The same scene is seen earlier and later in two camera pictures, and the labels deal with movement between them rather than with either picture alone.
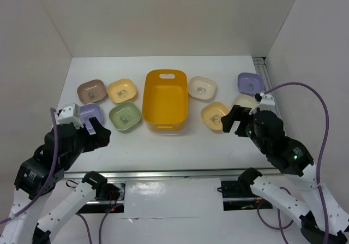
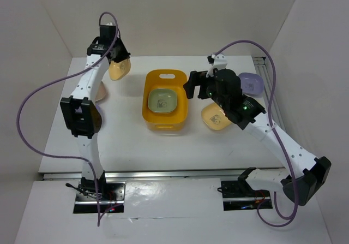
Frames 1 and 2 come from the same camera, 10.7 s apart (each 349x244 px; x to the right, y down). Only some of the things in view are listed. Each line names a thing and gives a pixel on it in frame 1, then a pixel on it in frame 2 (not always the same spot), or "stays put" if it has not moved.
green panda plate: x=125 y=115 -> x=162 y=100
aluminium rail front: x=172 y=174 stays put
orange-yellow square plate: x=212 y=114 stays put
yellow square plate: x=121 y=90 -> x=118 y=70
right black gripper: x=237 y=112 -> x=196 y=78
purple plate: x=250 y=83 stays put
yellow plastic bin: x=164 y=101 stays put
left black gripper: x=96 y=139 -> x=125 y=54
